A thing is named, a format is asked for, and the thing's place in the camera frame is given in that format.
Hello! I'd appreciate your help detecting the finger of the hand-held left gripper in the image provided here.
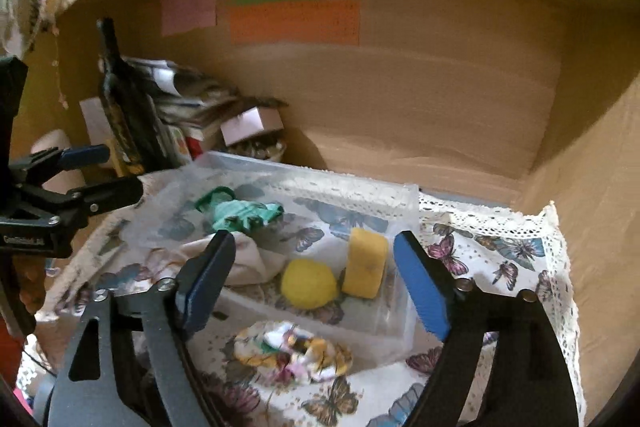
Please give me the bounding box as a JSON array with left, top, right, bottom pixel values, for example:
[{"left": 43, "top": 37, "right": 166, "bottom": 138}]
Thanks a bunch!
[
  {"left": 10, "top": 144, "right": 112, "bottom": 188},
  {"left": 64, "top": 176, "right": 145, "bottom": 219}
]

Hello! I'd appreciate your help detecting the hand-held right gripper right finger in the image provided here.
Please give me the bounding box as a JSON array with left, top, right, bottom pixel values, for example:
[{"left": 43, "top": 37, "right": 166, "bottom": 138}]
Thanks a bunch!
[{"left": 394, "top": 231, "right": 579, "bottom": 427}]

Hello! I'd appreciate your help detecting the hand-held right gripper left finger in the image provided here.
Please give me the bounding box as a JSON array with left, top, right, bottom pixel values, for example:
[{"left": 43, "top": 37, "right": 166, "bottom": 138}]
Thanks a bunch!
[{"left": 47, "top": 231, "right": 237, "bottom": 427}]

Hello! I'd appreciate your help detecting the beige cloth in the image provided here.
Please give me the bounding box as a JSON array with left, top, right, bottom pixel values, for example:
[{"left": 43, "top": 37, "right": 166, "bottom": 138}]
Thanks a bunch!
[{"left": 177, "top": 232, "right": 291, "bottom": 289}]

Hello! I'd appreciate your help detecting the yellow sponge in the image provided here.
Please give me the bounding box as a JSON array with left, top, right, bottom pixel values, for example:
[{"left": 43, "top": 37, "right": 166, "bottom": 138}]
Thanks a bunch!
[{"left": 341, "top": 227, "right": 390, "bottom": 300}]

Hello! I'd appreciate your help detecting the green cloth glove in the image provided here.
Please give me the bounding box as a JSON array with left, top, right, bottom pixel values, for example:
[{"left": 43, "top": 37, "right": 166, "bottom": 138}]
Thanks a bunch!
[{"left": 194, "top": 187, "right": 285, "bottom": 237}]

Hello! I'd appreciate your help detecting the yellow soft ball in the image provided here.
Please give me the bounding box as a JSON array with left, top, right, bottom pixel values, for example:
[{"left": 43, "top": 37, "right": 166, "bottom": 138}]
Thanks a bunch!
[{"left": 280, "top": 258, "right": 339, "bottom": 311}]

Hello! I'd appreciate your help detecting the floral fabric scrunchie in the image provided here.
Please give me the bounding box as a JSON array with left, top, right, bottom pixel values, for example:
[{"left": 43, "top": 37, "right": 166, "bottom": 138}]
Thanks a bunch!
[{"left": 233, "top": 320, "right": 353, "bottom": 383}]

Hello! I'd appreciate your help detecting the clear plastic container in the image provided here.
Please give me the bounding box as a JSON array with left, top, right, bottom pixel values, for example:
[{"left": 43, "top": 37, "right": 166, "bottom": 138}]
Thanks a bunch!
[{"left": 122, "top": 150, "right": 420, "bottom": 365}]

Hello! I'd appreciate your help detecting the white paper sheet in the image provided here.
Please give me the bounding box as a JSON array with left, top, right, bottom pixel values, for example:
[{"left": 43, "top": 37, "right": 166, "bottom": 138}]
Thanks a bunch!
[{"left": 79, "top": 96, "right": 110, "bottom": 148}]

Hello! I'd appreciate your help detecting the black flat board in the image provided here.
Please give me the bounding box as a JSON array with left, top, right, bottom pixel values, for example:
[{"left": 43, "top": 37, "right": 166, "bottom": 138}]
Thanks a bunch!
[{"left": 96, "top": 18, "right": 167, "bottom": 178}]

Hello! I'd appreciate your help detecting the butterfly print lace tablecloth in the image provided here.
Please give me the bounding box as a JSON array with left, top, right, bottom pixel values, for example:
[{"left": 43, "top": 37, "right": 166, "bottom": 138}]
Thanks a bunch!
[{"left": 37, "top": 169, "right": 587, "bottom": 427}]

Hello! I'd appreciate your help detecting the red and white book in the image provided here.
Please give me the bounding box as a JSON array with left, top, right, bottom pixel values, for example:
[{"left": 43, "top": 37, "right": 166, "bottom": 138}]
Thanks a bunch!
[{"left": 172, "top": 126, "right": 223, "bottom": 164}]

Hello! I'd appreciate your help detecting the stack of magazines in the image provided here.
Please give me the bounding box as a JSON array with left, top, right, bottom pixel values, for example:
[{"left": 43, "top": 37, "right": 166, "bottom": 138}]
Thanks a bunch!
[{"left": 122, "top": 56, "right": 291, "bottom": 142}]

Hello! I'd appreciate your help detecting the woven knitted cloth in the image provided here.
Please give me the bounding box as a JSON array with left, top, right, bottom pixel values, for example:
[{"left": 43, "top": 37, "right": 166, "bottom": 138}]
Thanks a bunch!
[{"left": 0, "top": 0, "right": 71, "bottom": 58}]

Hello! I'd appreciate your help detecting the pink paper note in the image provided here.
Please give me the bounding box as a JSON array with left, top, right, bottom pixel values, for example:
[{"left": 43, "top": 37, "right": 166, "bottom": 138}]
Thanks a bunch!
[{"left": 161, "top": 0, "right": 217, "bottom": 38}]

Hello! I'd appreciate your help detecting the orange paper note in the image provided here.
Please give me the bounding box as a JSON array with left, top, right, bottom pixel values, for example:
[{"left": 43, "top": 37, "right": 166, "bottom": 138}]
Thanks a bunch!
[{"left": 229, "top": 0, "right": 361, "bottom": 46}]

